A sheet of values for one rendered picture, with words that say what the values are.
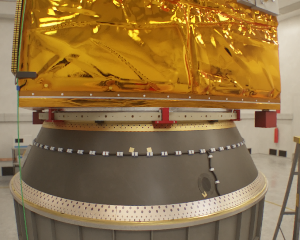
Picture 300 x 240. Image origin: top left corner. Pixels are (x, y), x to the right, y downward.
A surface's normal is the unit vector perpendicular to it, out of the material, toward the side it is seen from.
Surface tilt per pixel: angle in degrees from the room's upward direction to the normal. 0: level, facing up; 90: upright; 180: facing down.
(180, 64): 90
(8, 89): 90
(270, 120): 90
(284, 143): 90
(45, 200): 43
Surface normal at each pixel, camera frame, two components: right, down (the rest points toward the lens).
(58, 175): -0.39, -0.44
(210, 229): 0.40, 0.03
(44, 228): -0.47, 0.03
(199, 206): 0.23, -0.71
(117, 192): -0.07, -0.44
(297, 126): -0.90, 0.01
